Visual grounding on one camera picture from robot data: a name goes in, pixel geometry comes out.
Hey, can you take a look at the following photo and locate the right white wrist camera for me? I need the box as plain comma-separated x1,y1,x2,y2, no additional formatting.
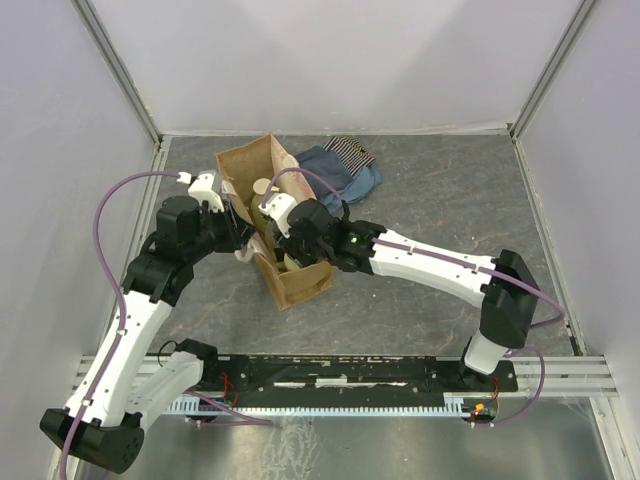
259,192,298,238

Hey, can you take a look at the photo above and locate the brown canvas bag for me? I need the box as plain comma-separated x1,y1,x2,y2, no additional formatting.
216,134,333,310

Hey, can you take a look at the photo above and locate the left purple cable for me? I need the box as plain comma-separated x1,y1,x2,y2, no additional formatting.
58,170,274,480

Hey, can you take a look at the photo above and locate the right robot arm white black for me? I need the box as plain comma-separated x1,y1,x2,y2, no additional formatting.
259,193,539,391

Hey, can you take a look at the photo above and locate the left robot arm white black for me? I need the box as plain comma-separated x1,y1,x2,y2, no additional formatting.
40,194,254,474

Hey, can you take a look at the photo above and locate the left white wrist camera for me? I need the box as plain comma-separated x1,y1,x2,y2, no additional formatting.
176,170,230,214

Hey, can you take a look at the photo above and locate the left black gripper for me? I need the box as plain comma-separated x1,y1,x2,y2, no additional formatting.
185,199,258,263

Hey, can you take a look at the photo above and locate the purple cable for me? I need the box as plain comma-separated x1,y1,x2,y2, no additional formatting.
58,170,274,480
264,167,569,429

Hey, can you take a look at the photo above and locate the dark blue folded cloth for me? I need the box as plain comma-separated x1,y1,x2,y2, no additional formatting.
294,146,353,190

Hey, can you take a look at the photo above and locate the green bottle with pump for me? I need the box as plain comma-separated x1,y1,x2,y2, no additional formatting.
250,178,270,231

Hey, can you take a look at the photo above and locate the striped folded cloth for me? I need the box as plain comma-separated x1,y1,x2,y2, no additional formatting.
323,136,376,176

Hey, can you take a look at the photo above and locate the light blue folded cloth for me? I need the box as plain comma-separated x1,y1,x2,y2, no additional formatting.
320,166,382,213

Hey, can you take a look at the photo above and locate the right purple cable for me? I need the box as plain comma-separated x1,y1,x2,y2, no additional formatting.
264,167,569,429

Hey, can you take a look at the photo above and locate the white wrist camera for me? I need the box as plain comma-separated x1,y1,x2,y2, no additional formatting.
259,192,298,238
176,170,230,214

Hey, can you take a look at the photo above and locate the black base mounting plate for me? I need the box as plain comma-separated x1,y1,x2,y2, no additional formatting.
194,354,518,410

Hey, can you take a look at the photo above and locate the white slotted cable duct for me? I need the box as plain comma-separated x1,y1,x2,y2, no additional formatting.
149,394,496,417

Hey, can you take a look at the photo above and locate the yellow bottle white cap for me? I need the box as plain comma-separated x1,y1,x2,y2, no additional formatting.
283,254,301,272

